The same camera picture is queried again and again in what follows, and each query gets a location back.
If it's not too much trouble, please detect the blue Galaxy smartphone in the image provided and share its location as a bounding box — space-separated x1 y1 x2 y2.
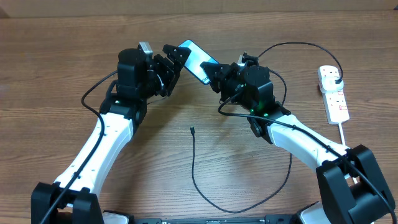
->
179 39 218 85

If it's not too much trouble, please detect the black USB charging cable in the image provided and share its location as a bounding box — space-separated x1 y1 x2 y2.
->
189 42 344 214

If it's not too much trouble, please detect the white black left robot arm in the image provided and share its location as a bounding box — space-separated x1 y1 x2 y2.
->
31 42 191 223

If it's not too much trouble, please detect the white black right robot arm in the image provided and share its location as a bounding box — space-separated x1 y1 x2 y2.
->
200 62 397 224

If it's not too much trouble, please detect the white charger plug adapter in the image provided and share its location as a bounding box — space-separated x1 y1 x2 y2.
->
319 77 344 94

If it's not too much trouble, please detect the white power strip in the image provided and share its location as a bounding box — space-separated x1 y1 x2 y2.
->
318 65 349 124

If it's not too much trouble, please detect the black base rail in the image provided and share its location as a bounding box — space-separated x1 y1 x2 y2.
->
102 211 352 224

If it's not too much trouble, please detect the white power strip cord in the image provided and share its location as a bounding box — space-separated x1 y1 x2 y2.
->
337 122 358 184

